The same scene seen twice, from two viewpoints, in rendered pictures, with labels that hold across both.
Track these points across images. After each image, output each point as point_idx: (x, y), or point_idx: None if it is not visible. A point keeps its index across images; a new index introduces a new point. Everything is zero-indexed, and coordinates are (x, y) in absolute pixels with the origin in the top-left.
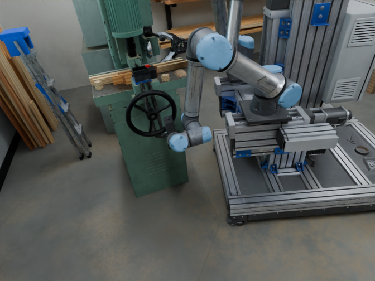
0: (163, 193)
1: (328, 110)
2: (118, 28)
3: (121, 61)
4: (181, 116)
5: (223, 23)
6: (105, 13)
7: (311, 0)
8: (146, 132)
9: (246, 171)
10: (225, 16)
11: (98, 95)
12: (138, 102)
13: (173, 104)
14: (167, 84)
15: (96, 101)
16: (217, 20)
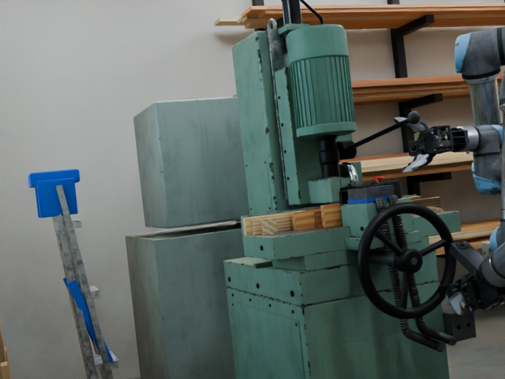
0: None
1: None
2: (320, 116)
3: (300, 196)
4: (440, 306)
5: (496, 122)
6: (271, 115)
7: None
8: (396, 306)
9: None
10: (499, 110)
11: (279, 235)
12: (371, 243)
13: (450, 239)
14: (413, 223)
15: (277, 247)
16: (484, 117)
